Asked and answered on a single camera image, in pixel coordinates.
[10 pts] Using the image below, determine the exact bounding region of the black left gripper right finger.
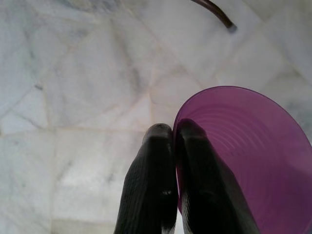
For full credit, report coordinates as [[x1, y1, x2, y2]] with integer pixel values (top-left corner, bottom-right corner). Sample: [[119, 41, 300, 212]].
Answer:
[[175, 118, 260, 234]]

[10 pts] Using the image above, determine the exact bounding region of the purple translucent plastic cup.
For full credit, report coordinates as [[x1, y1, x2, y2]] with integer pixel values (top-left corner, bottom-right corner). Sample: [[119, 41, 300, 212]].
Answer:
[[172, 85, 312, 234]]

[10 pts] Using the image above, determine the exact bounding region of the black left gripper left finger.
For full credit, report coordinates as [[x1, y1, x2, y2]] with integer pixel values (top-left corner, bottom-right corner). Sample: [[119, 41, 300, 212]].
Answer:
[[113, 123, 177, 234]]

